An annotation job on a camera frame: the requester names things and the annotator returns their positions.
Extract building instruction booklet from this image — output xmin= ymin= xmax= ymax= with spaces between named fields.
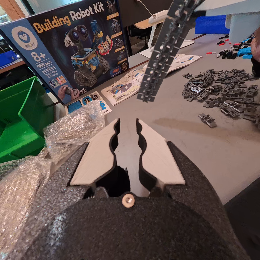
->
xmin=101 ymin=53 xmax=203 ymax=106

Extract green plastic bin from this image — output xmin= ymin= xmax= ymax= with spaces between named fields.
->
xmin=0 ymin=76 xmax=50 ymax=164

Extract person's right hand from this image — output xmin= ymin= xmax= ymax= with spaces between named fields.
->
xmin=250 ymin=27 xmax=260 ymax=61

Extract blue plastic bin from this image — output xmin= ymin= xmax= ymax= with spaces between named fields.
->
xmin=195 ymin=15 xmax=232 ymax=35

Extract blue sticker sheet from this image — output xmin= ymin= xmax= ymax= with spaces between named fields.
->
xmin=65 ymin=91 xmax=112 ymax=116

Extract heap of blue black bricks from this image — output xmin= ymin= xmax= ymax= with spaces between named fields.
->
xmin=215 ymin=33 xmax=257 ymax=61

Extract single grey track link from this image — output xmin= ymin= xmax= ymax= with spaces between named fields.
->
xmin=198 ymin=113 xmax=217 ymax=128

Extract white adjustable stand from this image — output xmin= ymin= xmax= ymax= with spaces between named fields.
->
xmin=134 ymin=10 xmax=195 ymax=60

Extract pile of grey track pieces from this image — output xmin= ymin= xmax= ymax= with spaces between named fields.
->
xmin=182 ymin=69 xmax=260 ymax=130

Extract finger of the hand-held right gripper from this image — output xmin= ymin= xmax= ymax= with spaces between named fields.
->
xmin=194 ymin=0 xmax=260 ymax=12

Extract grey toy track chain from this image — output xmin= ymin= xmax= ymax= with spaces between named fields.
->
xmin=136 ymin=0 xmax=203 ymax=103

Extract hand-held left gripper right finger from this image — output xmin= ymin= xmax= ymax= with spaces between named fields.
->
xmin=136 ymin=118 xmax=186 ymax=186

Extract crumpled clear plastic bag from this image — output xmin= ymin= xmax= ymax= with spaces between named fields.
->
xmin=0 ymin=100 xmax=106 ymax=260

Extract grey desk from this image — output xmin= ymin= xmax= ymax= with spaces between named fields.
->
xmin=55 ymin=26 xmax=260 ymax=205

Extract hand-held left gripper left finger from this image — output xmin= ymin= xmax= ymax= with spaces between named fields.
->
xmin=70 ymin=118 xmax=121 ymax=188

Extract black panel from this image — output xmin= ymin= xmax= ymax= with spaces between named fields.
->
xmin=118 ymin=0 xmax=174 ymax=28

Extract blue building set box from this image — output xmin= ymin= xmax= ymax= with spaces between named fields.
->
xmin=0 ymin=0 xmax=131 ymax=104

